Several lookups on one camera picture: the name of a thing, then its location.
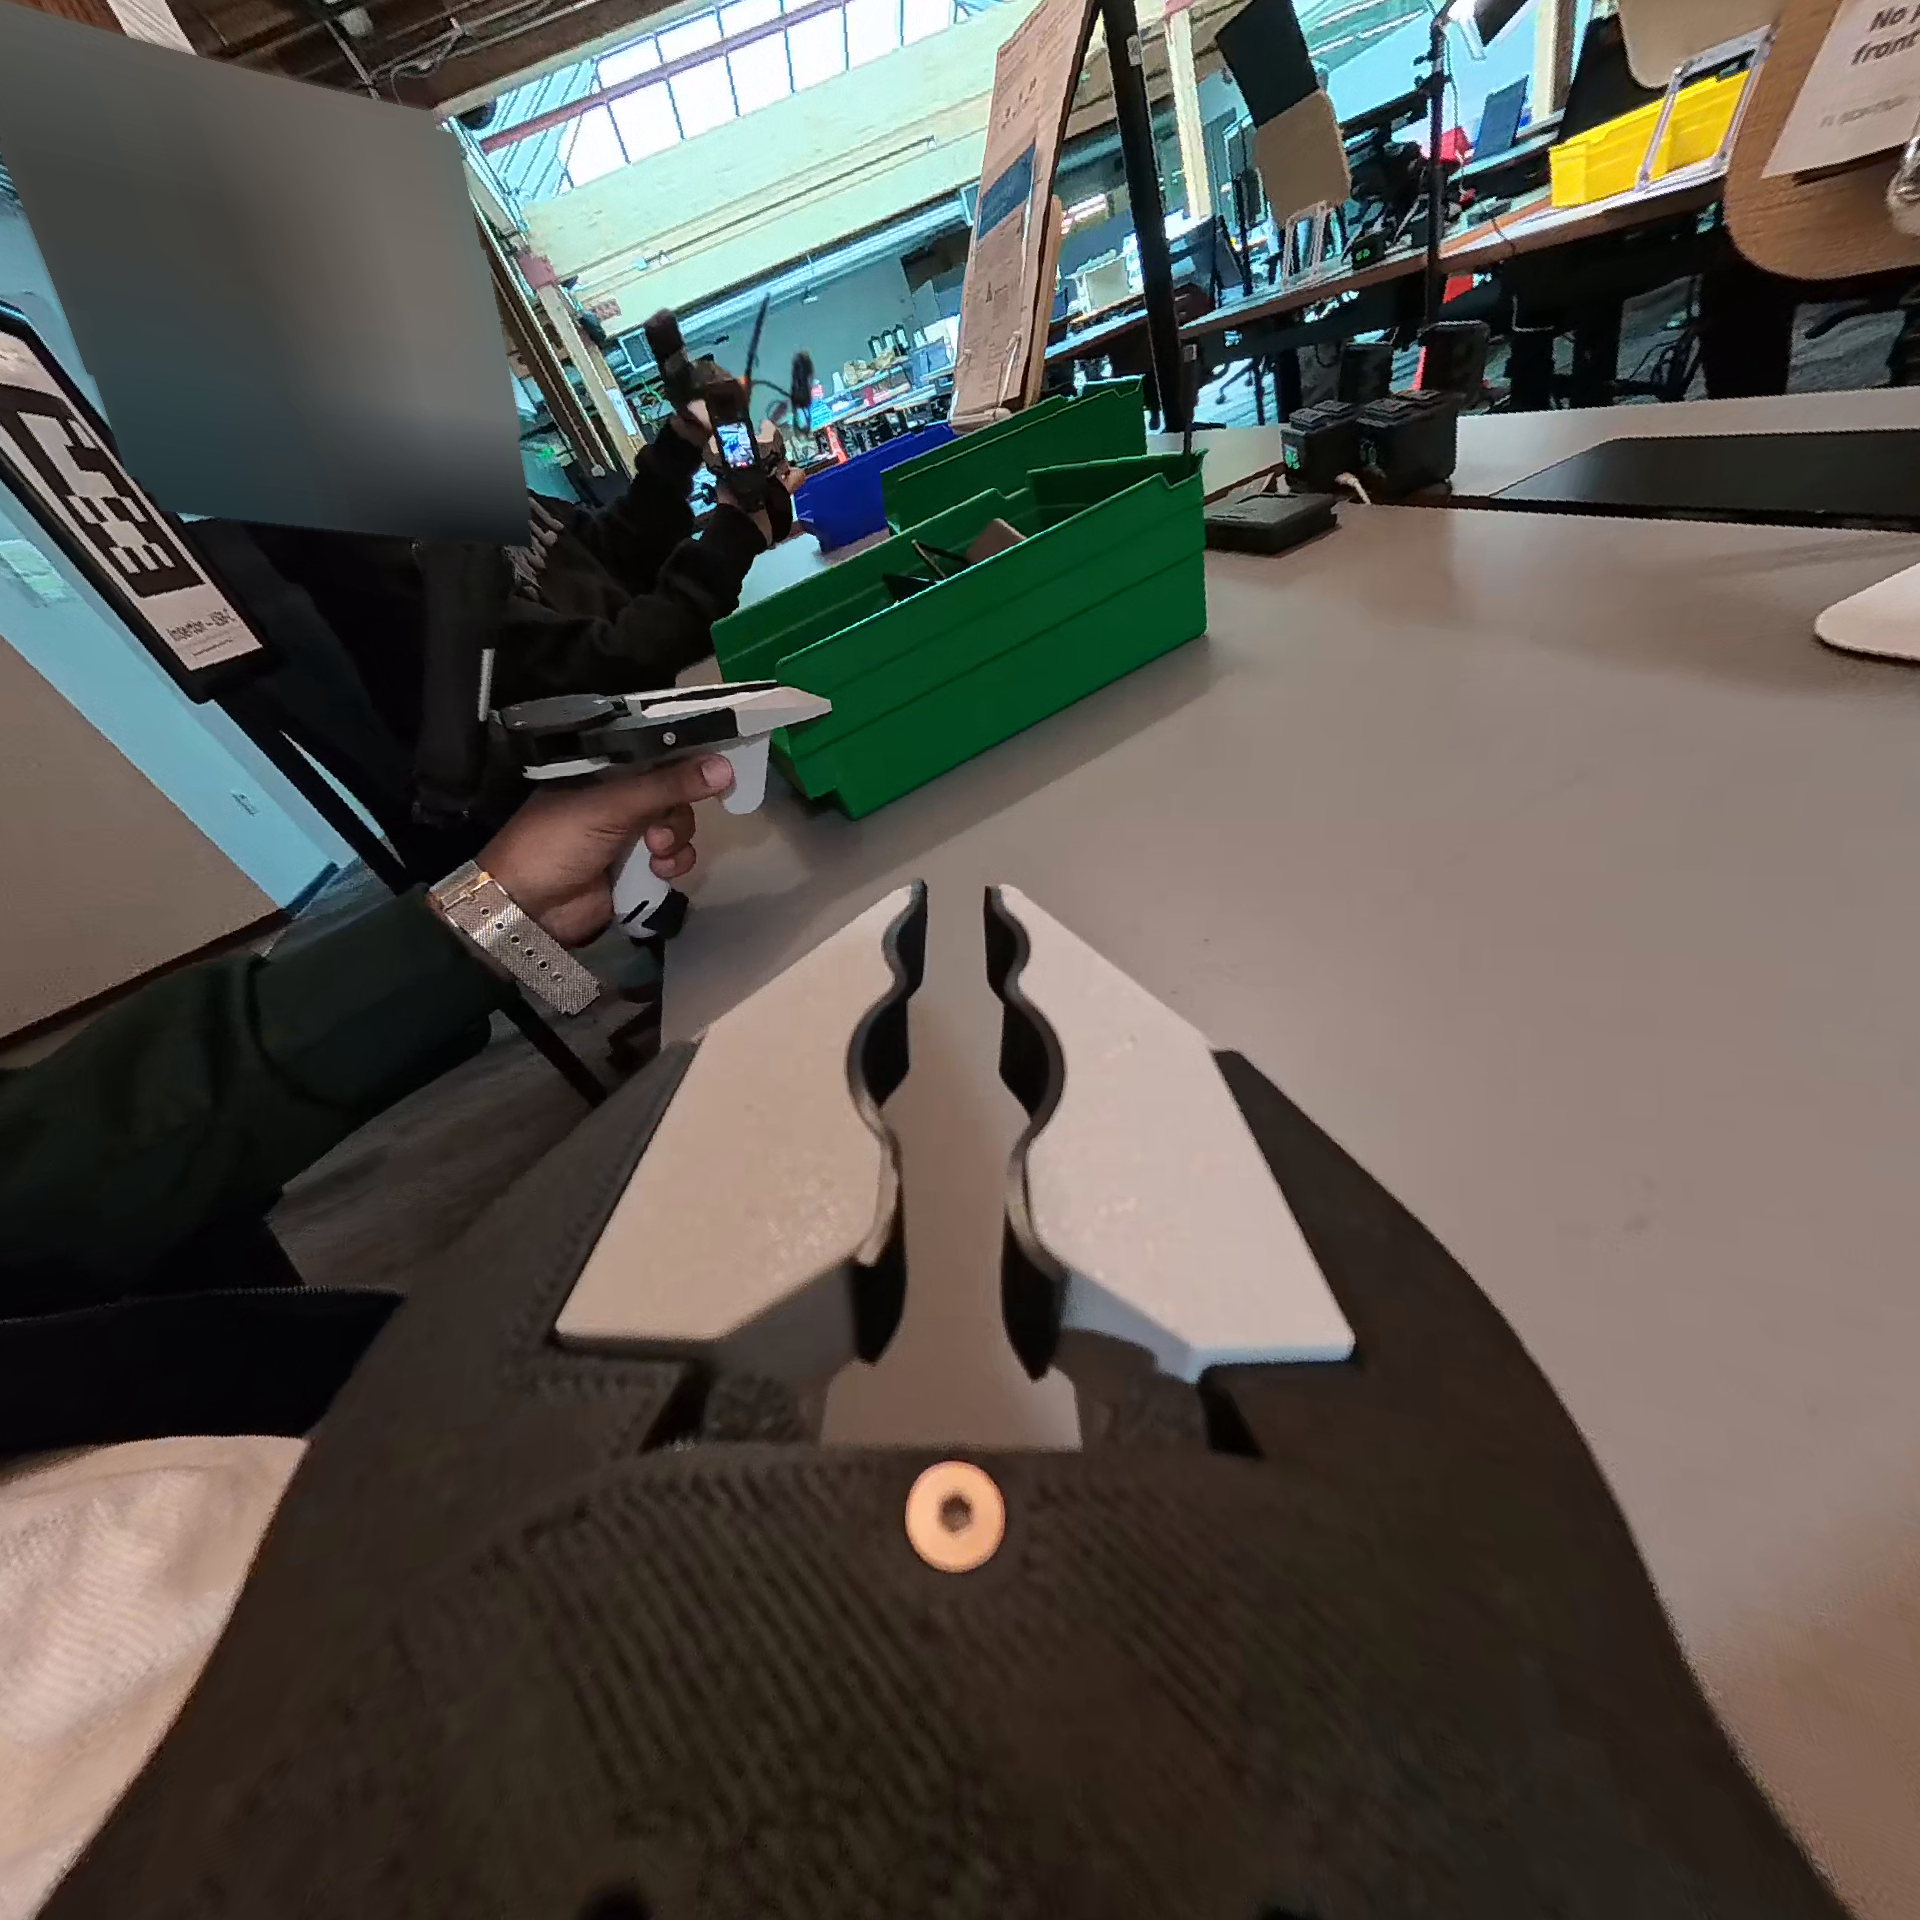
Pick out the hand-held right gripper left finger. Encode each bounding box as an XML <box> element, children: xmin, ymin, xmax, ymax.
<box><xmin>556</xmin><ymin>882</ymin><xmax>932</xmax><ymax>1373</ymax></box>

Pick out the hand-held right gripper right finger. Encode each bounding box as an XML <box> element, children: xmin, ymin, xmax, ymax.
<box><xmin>982</xmin><ymin>882</ymin><xmax>1359</xmax><ymax>1386</ymax></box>

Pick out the person's left forearm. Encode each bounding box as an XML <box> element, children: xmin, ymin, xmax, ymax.
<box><xmin>0</xmin><ymin>884</ymin><xmax>519</xmax><ymax>1308</ymax></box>

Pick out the grey desk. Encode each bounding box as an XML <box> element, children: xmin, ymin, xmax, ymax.
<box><xmin>660</xmin><ymin>386</ymin><xmax>1920</xmax><ymax>1920</ymax></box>

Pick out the black desk mat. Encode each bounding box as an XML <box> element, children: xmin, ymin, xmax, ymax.
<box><xmin>1488</xmin><ymin>429</ymin><xmax>1920</xmax><ymax>538</ymax></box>

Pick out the person's left hand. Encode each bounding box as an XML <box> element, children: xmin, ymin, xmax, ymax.
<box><xmin>478</xmin><ymin>749</ymin><xmax>735</xmax><ymax>947</ymax></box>

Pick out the silver mesh wristwatch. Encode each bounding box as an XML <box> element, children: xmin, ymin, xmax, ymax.
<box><xmin>422</xmin><ymin>858</ymin><xmax>606</xmax><ymax>1022</ymax></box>

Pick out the blue plastic bin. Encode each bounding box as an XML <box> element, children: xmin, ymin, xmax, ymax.
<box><xmin>790</xmin><ymin>422</ymin><xmax>963</xmax><ymax>550</ymax></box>

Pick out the framed marker poster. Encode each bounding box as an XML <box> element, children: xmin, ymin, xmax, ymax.
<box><xmin>0</xmin><ymin>300</ymin><xmax>608</xmax><ymax>1103</ymax></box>

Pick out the black flat box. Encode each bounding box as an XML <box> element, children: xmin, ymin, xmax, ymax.
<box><xmin>1203</xmin><ymin>490</ymin><xmax>1340</xmax><ymax>557</ymax></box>

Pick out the person's dark green jacket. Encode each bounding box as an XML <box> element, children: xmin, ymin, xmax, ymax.
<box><xmin>0</xmin><ymin>1282</ymin><xmax>407</xmax><ymax>1461</ymax></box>

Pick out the black pole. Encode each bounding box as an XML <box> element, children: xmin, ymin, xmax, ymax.
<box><xmin>1100</xmin><ymin>0</ymin><xmax>1204</xmax><ymax>452</ymax></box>

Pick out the person's cream sweater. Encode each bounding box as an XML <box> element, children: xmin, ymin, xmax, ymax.
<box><xmin>0</xmin><ymin>1430</ymin><xmax>312</xmax><ymax>1920</ymax></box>

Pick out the black and brown panel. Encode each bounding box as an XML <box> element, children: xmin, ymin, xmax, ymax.
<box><xmin>1211</xmin><ymin>0</ymin><xmax>1355</xmax><ymax>226</ymax></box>

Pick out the wooden workbench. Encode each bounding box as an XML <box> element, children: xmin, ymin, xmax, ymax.
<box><xmin>1049</xmin><ymin>142</ymin><xmax>1727</xmax><ymax>429</ymax></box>

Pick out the white document stand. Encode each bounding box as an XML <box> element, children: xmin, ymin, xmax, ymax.
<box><xmin>1813</xmin><ymin>563</ymin><xmax>1920</xmax><ymax>666</ymax></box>

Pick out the yellow plastic bin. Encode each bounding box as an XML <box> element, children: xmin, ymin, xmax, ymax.
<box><xmin>1544</xmin><ymin>67</ymin><xmax>1753</xmax><ymax>207</ymax></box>

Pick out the cardboard instruction board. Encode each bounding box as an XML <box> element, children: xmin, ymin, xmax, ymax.
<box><xmin>1720</xmin><ymin>0</ymin><xmax>1920</xmax><ymax>283</ymax></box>

